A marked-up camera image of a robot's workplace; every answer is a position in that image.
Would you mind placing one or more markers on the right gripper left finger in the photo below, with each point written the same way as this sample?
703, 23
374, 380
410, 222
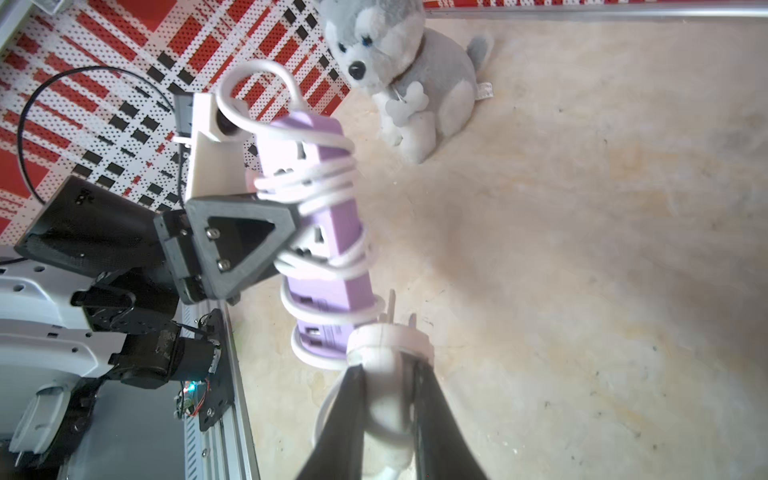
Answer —
339, 449

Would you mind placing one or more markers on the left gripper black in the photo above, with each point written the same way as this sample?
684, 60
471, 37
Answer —
222, 245

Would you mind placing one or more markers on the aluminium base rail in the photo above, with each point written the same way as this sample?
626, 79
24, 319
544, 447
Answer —
218, 441

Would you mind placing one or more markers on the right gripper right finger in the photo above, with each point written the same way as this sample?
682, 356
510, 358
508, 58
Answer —
440, 449

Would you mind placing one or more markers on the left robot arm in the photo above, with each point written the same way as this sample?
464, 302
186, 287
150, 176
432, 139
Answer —
100, 289

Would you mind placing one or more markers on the grey husky plush toy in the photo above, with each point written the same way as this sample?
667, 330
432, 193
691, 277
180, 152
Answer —
423, 83

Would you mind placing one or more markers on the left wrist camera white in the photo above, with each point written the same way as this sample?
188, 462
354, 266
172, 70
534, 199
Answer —
213, 147

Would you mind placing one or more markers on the purple power strip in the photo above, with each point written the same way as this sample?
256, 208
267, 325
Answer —
307, 164

